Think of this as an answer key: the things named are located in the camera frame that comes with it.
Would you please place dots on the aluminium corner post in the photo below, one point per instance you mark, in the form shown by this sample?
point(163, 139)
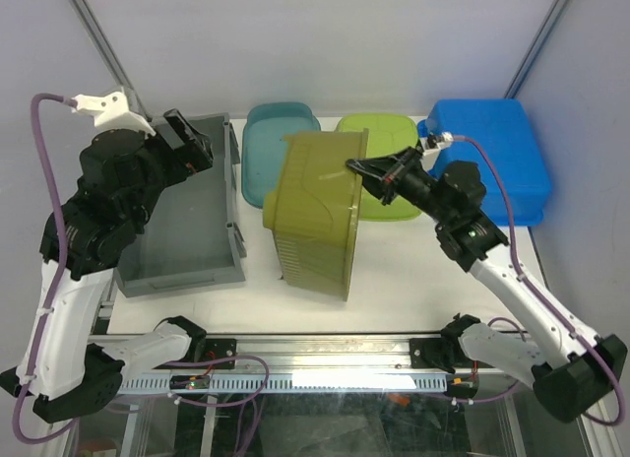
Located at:
point(106, 52)
point(522, 30)

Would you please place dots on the white slotted cable duct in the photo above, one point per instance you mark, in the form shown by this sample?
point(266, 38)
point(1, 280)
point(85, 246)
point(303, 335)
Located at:
point(298, 382)

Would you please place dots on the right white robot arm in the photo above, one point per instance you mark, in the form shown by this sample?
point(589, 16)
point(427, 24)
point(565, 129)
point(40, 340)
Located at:
point(567, 364)

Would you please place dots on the left aluminium corner post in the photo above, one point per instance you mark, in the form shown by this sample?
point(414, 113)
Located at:
point(106, 52)

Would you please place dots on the right aluminium corner post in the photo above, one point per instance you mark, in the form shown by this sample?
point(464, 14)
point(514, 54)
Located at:
point(522, 30)

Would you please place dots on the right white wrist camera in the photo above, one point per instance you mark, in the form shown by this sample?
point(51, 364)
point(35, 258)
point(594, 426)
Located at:
point(431, 147)

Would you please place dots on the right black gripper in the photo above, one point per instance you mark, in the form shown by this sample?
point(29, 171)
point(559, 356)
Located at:
point(383, 175)

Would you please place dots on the olive green slotted basket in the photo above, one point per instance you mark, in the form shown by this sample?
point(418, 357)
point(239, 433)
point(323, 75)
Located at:
point(313, 212)

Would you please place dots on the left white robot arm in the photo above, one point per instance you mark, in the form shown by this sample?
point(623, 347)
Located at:
point(67, 375)

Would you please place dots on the aluminium front rail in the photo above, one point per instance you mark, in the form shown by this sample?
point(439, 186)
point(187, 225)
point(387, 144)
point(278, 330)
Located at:
point(290, 353)

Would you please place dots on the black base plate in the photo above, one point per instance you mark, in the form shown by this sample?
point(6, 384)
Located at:
point(430, 353)
point(215, 348)

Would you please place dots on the teal plastic tub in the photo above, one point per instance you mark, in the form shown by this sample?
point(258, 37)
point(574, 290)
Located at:
point(263, 145)

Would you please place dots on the large blue plastic container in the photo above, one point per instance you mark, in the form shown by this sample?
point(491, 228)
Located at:
point(502, 128)

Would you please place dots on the grey plastic tray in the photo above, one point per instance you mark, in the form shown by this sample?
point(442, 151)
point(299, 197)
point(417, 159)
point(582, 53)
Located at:
point(193, 238)

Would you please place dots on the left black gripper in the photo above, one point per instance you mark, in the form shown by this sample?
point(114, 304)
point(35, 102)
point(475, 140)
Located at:
point(194, 156)

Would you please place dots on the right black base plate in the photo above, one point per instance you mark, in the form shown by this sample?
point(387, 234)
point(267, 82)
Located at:
point(430, 353)

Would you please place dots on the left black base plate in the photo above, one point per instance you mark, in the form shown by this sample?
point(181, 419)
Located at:
point(215, 348)

